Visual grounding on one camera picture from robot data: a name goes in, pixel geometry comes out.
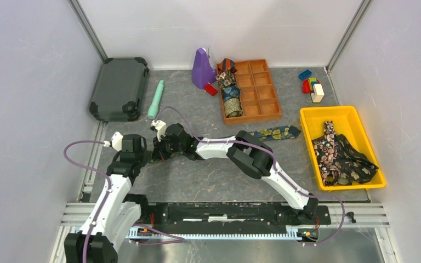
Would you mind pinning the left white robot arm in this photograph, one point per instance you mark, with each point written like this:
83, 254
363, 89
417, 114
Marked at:
116, 211

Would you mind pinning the red block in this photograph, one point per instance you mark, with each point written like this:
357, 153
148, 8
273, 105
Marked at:
210, 90

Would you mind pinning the olive gold rolled tie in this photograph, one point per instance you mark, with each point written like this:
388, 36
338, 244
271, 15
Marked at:
232, 108

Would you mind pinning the white toy block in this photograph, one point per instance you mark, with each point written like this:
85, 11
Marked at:
318, 93

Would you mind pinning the navy yellow floral tie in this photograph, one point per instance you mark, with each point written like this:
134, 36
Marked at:
276, 133

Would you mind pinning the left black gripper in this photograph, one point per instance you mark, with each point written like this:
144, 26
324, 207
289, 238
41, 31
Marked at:
143, 150

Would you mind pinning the pink floral dark tie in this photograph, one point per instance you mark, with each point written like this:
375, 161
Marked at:
326, 151

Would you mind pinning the yellow plastic bin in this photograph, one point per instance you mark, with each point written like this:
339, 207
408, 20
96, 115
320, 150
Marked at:
346, 121

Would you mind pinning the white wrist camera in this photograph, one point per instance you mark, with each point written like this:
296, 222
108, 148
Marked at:
115, 142
160, 128

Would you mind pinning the dark green hard case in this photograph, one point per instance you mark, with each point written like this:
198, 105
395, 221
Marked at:
119, 90

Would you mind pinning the brown floral rolled tie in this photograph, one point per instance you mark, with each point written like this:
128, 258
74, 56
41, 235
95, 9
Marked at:
226, 79

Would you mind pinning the blue patterned rolled tie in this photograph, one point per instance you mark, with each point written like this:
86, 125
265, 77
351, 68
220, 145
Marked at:
230, 92

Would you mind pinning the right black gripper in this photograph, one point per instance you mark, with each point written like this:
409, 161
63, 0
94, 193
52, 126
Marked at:
158, 151

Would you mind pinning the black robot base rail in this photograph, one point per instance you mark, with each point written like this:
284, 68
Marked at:
229, 218

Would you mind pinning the orange navy striped rolled tie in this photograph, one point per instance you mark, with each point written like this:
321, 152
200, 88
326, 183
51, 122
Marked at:
227, 65

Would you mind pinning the blue toy brick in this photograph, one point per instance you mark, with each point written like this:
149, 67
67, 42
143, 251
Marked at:
304, 75

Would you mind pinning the mint green flashlight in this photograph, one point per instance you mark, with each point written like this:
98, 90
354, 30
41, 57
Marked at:
154, 107

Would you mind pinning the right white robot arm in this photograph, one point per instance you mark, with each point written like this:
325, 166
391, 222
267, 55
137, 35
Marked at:
248, 153

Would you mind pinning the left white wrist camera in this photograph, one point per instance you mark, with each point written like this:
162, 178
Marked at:
115, 142

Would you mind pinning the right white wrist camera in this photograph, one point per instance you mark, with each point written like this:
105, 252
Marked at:
160, 128

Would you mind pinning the orange wooden compartment tray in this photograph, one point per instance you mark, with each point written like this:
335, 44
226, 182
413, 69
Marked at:
259, 100

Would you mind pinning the purple metronome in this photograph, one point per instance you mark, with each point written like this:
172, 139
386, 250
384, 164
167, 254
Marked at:
202, 71

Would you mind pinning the black gold floral tie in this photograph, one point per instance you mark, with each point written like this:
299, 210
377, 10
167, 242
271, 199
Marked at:
350, 165

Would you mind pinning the colourful toy block stack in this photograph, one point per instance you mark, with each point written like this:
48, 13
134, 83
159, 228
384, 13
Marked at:
307, 85

